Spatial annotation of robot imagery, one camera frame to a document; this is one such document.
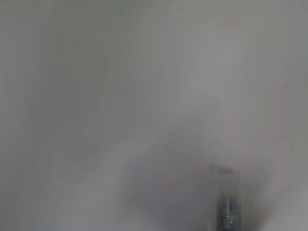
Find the grey marker pen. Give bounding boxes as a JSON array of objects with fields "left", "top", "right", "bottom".
[{"left": 209, "top": 165, "right": 241, "bottom": 231}]

